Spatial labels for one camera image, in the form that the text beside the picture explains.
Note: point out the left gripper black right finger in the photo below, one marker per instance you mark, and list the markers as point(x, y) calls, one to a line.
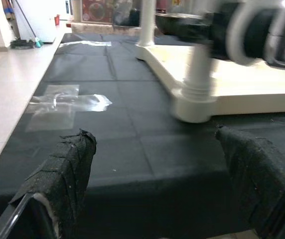
point(262, 186)

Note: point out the clear plastic wrap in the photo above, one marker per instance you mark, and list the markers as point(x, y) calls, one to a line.
point(87, 43)

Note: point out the black round basin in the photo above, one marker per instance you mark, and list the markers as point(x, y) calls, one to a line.
point(172, 25)

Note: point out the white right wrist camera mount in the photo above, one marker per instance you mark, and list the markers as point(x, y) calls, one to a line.
point(239, 32)

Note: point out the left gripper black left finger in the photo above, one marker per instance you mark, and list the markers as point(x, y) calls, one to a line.
point(57, 179)

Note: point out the patterned beige bench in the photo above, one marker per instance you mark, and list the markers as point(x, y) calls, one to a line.
point(95, 28)

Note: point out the white plastic children table top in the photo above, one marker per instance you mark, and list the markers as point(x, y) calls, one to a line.
point(244, 84)

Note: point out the black tablecloth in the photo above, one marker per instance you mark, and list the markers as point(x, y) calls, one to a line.
point(132, 149)

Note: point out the floor mop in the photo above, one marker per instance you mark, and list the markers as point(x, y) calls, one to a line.
point(36, 41)

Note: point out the clear tape patch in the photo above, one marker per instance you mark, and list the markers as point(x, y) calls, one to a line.
point(62, 104)

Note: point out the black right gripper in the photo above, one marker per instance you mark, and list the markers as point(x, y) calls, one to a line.
point(219, 30)

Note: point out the small red container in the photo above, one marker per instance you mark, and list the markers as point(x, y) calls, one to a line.
point(57, 20)

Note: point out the white plastic table leg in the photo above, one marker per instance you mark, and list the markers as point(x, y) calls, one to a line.
point(147, 22)
point(198, 74)

